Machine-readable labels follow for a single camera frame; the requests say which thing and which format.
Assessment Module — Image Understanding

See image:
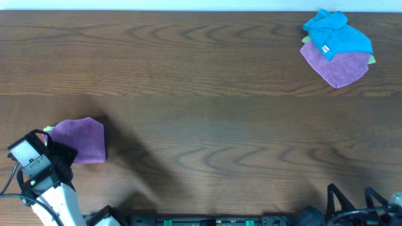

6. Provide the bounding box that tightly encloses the purple cloth in pile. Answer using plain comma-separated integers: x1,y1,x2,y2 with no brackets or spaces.
300,41,371,89

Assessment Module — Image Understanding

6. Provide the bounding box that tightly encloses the green cloth under pile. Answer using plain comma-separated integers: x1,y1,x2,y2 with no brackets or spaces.
301,36,376,65

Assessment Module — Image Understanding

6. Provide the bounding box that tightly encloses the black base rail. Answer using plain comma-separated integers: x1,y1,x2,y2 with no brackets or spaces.
129,215,295,226

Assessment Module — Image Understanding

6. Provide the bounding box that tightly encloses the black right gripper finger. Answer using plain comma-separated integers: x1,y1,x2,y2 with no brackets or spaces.
364,187,388,208
325,183,356,217

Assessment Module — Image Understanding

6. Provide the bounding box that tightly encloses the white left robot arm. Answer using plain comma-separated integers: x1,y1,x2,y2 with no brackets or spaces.
9,137,126,226

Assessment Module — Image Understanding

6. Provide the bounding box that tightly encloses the purple microfiber cloth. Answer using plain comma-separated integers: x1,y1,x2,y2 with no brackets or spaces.
47,117,106,164

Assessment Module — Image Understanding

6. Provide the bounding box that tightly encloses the blue cloth with tag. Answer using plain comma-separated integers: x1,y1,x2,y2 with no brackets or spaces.
303,9,373,61

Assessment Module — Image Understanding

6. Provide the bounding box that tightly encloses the folded light green cloth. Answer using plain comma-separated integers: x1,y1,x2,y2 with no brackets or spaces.
43,126,54,132

